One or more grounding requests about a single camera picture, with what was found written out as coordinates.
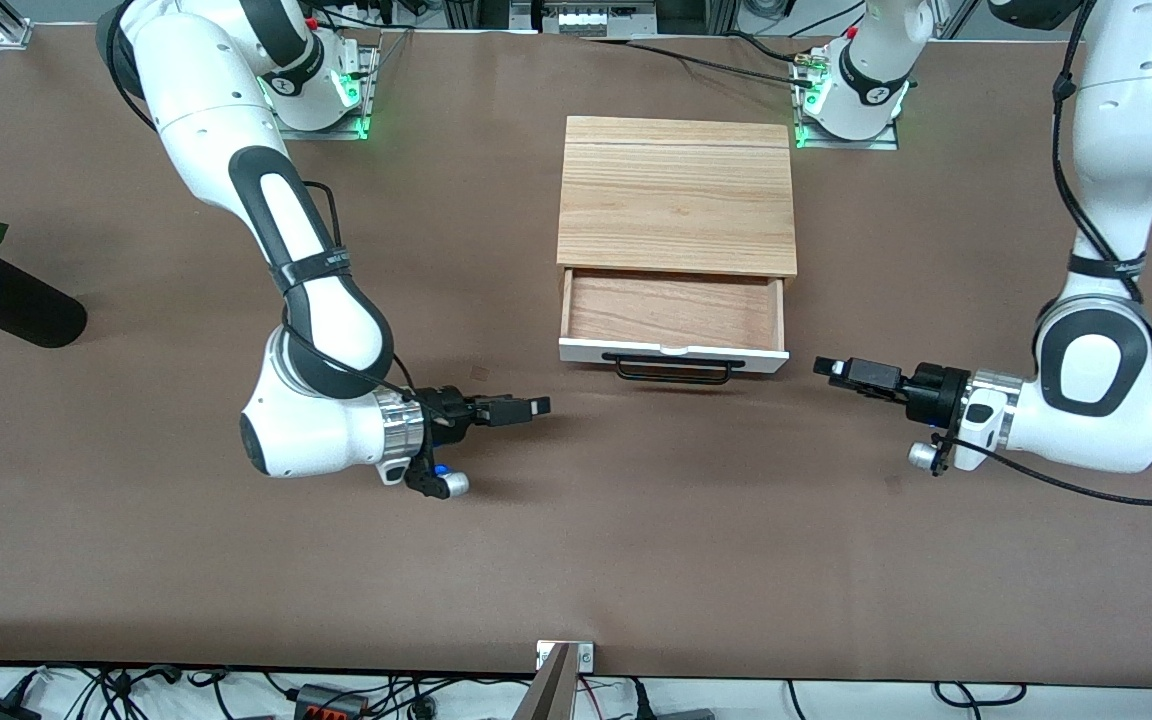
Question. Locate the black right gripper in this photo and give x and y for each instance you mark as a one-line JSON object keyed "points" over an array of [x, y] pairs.
{"points": [[446, 412]]}

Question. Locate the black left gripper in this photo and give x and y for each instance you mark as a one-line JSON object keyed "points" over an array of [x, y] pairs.
{"points": [[936, 390]]}

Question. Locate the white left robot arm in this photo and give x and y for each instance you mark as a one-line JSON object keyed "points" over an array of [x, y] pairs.
{"points": [[1126, 120]]}

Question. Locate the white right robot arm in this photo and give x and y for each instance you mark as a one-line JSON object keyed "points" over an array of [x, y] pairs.
{"points": [[206, 90]]}

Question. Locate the light wooden drawer cabinet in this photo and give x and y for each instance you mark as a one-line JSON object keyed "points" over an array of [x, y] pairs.
{"points": [[676, 190]]}

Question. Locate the grey power strip orange switches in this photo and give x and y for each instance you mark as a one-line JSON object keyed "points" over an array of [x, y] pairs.
{"points": [[331, 705]]}

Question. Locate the white power strip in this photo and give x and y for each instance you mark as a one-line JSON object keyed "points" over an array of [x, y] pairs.
{"points": [[596, 18]]}

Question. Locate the black vase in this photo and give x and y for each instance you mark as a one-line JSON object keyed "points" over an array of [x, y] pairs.
{"points": [[16, 310]]}

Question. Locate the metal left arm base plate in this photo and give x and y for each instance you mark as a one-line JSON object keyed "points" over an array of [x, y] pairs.
{"points": [[886, 143]]}

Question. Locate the small metal table bracket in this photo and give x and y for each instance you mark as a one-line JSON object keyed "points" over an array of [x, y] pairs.
{"points": [[586, 657]]}

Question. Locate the camera mounting pole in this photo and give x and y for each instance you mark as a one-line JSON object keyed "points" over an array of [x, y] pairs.
{"points": [[548, 695]]}

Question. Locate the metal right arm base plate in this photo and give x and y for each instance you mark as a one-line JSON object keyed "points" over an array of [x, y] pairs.
{"points": [[368, 90]]}

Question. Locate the aluminium frame profile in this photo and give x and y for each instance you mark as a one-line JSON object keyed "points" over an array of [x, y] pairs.
{"points": [[11, 30]]}

